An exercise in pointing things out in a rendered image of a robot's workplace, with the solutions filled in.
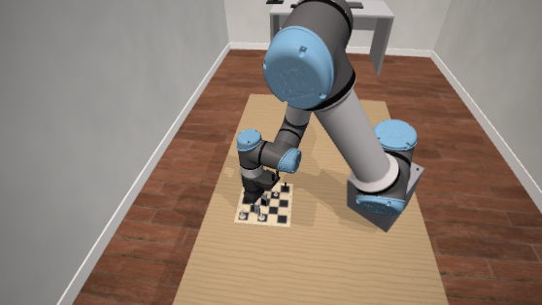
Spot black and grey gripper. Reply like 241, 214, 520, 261
240, 165, 279, 215

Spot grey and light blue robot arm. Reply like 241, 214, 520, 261
237, 0, 417, 216

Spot chessboard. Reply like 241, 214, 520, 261
234, 183, 293, 228

